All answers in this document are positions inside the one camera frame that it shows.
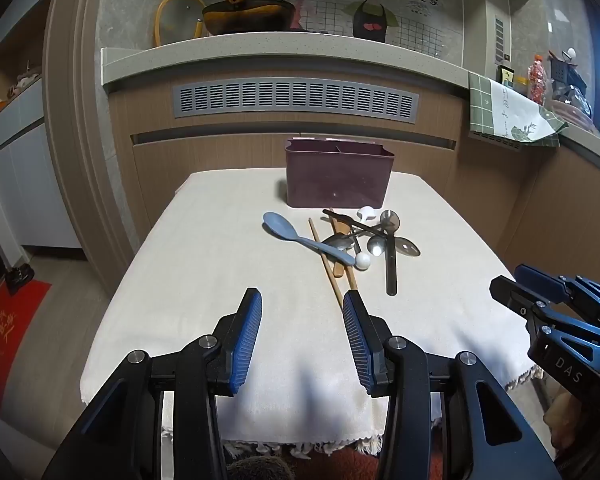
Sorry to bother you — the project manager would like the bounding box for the white tablecloth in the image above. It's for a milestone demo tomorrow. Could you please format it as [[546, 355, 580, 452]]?
[[79, 170, 543, 453]]

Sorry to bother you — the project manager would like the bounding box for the red filled plastic bottle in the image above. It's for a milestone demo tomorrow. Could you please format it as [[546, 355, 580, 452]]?
[[527, 54, 549, 104]]

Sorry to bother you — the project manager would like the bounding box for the black long-handled spoon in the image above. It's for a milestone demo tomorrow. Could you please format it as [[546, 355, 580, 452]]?
[[380, 209, 403, 297]]

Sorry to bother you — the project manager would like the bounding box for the short grey vent grille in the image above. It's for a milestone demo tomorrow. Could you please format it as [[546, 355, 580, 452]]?
[[467, 129, 523, 150]]

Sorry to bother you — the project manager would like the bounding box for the red floor mat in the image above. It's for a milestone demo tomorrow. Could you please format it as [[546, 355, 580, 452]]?
[[0, 280, 53, 411]]

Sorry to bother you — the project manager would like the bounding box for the small black floor object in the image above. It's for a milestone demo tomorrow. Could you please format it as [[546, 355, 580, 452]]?
[[4, 262, 35, 295]]

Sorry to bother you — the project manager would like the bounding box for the brown wooden cabinet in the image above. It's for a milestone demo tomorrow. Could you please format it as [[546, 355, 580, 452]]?
[[106, 77, 600, 291]]

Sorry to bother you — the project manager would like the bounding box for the glass lid with yellow rim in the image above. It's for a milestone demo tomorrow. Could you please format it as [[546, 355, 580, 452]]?
[[153, 0, 207, 47]]

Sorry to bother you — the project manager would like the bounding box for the grey stone countertop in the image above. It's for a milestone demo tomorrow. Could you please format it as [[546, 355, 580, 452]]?
[[100, 30, 600, 183]]

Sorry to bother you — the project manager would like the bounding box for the purple utensil holder box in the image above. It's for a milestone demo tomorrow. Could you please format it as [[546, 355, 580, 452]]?
[[284, 136, 396, 210]]

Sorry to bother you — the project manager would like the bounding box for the blue plastic spoon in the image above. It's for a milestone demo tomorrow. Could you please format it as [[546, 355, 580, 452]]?
[[263, 211, 357, 267]]

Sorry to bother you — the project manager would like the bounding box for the person's right hand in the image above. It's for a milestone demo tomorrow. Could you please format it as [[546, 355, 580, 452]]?
[[542, 392, 600, 480]]

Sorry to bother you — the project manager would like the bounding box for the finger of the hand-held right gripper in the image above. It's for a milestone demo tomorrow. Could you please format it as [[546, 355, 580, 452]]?
[[514, 264, 600, 328], [490, 276, 551, 331]]

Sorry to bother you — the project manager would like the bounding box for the black kitchen rack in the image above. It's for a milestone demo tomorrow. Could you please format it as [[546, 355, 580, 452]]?
[[549, 49, 590, 103]]

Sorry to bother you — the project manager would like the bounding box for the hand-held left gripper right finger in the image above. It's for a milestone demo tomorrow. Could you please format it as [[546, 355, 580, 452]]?
[[342, 289, 563, 480]]

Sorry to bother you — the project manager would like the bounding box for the cartoon wall poster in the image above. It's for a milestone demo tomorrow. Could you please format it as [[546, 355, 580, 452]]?
[[220, 0, 464, 68]]

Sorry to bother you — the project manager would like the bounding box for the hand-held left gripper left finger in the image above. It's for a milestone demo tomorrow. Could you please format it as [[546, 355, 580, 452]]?
[[42, 287, 263, 480]]

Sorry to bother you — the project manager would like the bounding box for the white cabinet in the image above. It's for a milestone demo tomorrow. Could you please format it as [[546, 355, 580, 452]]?
[[0, 0, 84, 263]]

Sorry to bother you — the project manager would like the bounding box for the wooden spoon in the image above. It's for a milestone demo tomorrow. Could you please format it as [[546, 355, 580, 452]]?
[[332, 222, 354, 277]]

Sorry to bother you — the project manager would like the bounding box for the green checkered cloth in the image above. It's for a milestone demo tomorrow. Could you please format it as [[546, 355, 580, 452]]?
[[467, 71, 569, 148]]

